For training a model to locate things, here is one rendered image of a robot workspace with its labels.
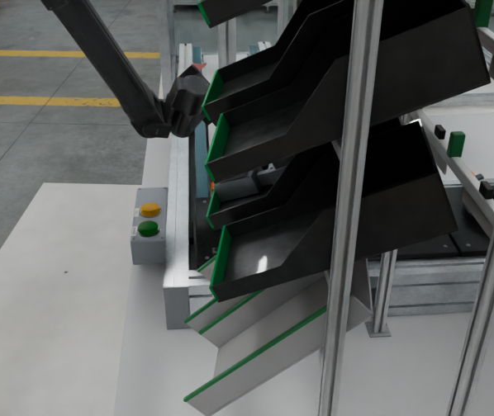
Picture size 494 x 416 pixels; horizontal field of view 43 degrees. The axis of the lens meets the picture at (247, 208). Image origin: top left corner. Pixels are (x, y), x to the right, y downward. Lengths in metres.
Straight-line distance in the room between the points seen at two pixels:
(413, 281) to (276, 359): 0.47
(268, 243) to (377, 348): 0.45
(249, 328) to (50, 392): 0.38
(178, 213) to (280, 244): 0.59
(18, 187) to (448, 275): 2.68
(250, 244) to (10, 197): 2.71
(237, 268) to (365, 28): 0.35
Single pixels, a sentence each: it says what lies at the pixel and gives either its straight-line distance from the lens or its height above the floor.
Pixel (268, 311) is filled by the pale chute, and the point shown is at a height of 1.07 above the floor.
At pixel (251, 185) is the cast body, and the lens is 0.87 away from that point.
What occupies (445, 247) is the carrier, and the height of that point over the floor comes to 0.97.
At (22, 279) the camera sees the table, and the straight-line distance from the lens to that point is 1.37.
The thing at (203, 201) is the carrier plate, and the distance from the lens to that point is 1.33.
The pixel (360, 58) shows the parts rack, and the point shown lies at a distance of 0.55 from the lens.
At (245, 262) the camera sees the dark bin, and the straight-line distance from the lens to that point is 0.77.
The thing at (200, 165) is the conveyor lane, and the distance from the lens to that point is 1.52.
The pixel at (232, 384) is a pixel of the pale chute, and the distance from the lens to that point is 0.82.
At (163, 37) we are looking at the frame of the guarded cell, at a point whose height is 1.11.
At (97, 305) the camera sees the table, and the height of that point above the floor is 0.86.
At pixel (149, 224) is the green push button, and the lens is 1.27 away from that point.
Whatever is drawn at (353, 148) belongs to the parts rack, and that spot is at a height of 1.41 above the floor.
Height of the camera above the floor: 1.67
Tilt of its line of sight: 32 degrees down
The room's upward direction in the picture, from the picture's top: straight up
